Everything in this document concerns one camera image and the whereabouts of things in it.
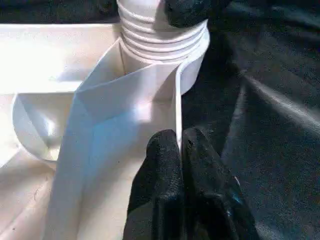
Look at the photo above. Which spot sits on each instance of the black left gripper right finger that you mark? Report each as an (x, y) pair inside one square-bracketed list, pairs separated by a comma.
[(210, 200)]

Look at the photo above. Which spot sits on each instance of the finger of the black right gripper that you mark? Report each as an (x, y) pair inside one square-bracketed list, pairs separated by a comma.
[(192, 11), (107, 5)]

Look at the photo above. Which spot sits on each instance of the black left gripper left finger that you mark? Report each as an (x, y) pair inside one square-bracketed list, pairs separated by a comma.
[(157, 200)]

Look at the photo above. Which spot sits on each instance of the white plastic table leg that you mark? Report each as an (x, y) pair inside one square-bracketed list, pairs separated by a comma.
[(160, 30)]

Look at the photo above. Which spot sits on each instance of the black plastic mat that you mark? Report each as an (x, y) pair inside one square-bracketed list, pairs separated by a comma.
[(280, 125)]

